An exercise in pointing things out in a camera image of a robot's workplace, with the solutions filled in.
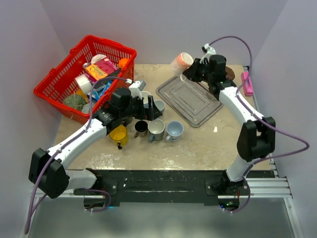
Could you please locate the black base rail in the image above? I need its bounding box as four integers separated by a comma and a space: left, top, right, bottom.
71, 169, 275, 208

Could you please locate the pink box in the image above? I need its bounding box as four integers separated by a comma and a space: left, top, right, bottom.
241, 71, 254, 96

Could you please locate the blue speckled mug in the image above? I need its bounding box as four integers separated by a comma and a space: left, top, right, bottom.
154, 100, 165, 118

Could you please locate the green melon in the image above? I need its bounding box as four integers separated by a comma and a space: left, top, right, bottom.
62, 94, 86, 111

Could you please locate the yellow mug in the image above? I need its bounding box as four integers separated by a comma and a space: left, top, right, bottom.
109, 125, 129, 150

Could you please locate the pink snack packet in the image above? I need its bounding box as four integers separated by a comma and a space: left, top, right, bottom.
91, 54, 118, 74

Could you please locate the dark blue-grey mug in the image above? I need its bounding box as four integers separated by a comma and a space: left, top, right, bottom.
148, 119, 165, 143

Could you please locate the dark grey mug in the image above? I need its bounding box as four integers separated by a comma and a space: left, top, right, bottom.
122, 117, 133, 127

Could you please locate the grey mug white base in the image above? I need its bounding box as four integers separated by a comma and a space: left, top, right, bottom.
165, 120, 184, 142

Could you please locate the orange snack packet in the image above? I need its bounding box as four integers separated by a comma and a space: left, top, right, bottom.
85, 64, 108, 81

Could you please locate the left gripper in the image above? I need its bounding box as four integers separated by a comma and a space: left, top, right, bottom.
120, 94, 162, 120

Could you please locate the white cup brown lid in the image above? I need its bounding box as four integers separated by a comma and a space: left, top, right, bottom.
225, 66, 235, 80

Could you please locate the light blue mug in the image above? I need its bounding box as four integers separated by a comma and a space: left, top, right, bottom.
141, 91, 151, 108

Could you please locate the metal tray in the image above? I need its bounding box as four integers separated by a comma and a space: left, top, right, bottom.
156, 76, 223, 127

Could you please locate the red plastic basket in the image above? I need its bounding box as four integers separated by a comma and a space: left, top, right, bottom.
33, 35, 137, 124

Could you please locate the pink white mug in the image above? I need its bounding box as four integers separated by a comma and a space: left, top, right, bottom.
170, 52, 194, 81

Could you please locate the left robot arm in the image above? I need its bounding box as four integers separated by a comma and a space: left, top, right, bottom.
29, 87, 162, 199

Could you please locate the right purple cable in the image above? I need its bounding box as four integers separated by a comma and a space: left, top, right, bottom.
209, 36, 310, 174

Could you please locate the small maroon cup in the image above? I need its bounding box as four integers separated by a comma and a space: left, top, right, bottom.
134, 120, 148, 138

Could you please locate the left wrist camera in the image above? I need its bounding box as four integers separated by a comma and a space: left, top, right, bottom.
129, 80, 146, 97

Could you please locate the orange ball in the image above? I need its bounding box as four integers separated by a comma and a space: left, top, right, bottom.
118, 58, 129, 69

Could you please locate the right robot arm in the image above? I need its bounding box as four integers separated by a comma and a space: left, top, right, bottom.
182, 55, 275, 195

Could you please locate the black knife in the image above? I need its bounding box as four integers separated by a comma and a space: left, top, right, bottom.
93, 68, 121, 89

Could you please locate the blue white carton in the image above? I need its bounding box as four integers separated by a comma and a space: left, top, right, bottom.
86, 80, 112, 102

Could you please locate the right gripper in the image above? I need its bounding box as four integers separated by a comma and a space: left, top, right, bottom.
183, 58, 213, 84

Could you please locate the white tape roll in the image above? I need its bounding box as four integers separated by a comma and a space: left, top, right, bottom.
75, 74, 92, 94

